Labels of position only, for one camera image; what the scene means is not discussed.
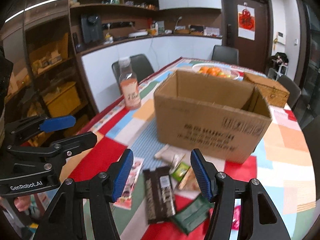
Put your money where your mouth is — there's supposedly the small green candy packet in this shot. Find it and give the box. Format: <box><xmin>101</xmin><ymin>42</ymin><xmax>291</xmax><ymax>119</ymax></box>
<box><xmin>171</xmin><ymin>161</ymin><xmax>190</xmax><ymax>182</ymax></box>

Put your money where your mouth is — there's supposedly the black coffee machine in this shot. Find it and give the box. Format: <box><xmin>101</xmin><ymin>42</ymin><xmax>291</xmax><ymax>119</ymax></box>
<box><xmin>81</xmin><ymin>15</ymin><xmax>104</xmax><ymax>44</ymax></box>

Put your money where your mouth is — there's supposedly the beige biscuit packet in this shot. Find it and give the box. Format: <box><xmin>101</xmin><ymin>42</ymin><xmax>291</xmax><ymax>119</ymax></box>
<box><xmin>154</xmin><ymin>145</ymin><xmax>186</xmax><ymax>167</ymax></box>

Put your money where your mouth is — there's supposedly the white fruit basket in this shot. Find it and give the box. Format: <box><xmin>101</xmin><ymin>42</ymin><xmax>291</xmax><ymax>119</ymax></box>
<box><xmin>192</xmin><ymin>63</ymin><xmax>240</xmax><ymax>80</ymax></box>

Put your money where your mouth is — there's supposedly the colourful patchwork tablecloth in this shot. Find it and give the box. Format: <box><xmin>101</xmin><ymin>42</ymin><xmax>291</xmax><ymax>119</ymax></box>
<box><xmin>60</xmin><ymin>58</ymin><xmax>319</xmax><ymax>239</ymax></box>

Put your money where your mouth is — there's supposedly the dark green snack packet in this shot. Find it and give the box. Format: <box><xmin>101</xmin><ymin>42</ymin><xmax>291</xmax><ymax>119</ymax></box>
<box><xmin>170</xmin><ymin>194</ymin><xmax>214</xmax><ymax>235</ymax></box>

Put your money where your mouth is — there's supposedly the red fu door poster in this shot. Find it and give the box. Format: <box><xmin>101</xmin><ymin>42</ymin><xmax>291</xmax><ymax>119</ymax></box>
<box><xmin>237</xmin><ymin>3</ymin><xmax>255</xmax><ymax>41</ymax></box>

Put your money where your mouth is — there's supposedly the dark silver snack bar packet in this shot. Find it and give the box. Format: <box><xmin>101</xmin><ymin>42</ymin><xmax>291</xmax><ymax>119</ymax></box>
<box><xmin>143</xmin><ymin>166</ymin><xmax>176</xmax><ymax>224</ymax></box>

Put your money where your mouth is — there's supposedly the dark chair far end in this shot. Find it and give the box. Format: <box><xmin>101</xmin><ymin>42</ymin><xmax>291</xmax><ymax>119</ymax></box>
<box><xmin>212</xmin><ymin>45</ymin><xmax>239</xmax><ymax>65</ymax></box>

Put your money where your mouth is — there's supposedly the pink juice bottle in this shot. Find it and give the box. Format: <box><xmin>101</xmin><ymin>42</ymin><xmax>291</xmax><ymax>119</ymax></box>
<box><xmin>118</xmin><ymin>57</ymin><xmax>141</xmax><ymax>110</ymax></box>

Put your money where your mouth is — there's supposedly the dark chair left side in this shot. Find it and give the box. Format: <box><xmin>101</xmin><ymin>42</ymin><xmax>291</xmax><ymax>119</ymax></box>
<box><xmin>112</xmin><ymin>54</ymin><xmax>155</xmax><ymax>83</ymax></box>

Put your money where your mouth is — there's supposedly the brown sandwich cracker packet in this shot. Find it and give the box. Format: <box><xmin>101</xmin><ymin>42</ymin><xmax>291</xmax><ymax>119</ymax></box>
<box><xmin>178</xmin><ymin>167</ymin><xmax>200</xmax><ymax>192</ymax></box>

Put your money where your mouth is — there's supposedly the white shoe rack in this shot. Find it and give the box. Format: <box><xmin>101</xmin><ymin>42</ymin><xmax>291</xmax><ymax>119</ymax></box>
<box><xmin>266</xmin><ymin>52</ymin><xmax>289</xmax><ymax>81</ymax></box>

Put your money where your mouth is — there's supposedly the white pink snack packet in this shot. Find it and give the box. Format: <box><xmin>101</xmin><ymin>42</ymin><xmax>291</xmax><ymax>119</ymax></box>
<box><xmin>114</xmin><ymin>157</ymin><xmax>144</xmax><ymax>210</ymax></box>

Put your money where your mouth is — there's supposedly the dark wooden door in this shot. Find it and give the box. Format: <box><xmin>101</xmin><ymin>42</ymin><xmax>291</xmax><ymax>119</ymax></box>
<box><xmin>221</xmin><ymin>0</ymin><xmax>273</xmax><ymax>73</ymax></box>

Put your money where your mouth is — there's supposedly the woven wicker box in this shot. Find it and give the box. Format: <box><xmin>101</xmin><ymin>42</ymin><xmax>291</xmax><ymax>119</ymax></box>
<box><xmin>243</xmin><ymin>73</ymin><xmax>290</xmax><ymax>108</ymax></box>

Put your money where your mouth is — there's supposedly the dark chair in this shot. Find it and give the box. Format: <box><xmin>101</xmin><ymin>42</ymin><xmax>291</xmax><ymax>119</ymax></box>
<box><xmin>112</xmin><ymin>54</ymin><xmax>155</xmax><ymax>83</ymax></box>
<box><xmin>278</xmin><ymin>75</ymin><xmax>301</xmax><ymax>109</ymax></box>

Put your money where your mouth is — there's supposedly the dark chair right far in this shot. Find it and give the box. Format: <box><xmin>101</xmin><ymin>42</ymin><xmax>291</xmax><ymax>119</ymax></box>
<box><xmin>278</xmin><ymin>75</ymin><xmax>301</xmax><ymax>109</ymax></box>

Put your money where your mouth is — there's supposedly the brown cardboard box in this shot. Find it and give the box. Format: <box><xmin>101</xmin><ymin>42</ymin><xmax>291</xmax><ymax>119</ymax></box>
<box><xmin>153</xmin><ymin>70</ymin><xmax>272</xmax><ymax>164</ymax></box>

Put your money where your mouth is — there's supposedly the left hand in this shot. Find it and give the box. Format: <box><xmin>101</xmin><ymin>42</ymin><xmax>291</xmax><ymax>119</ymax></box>
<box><xmin>14</xmin><ymin>196</ymin><xmax>31</xmax><ymax>212</ymax></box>

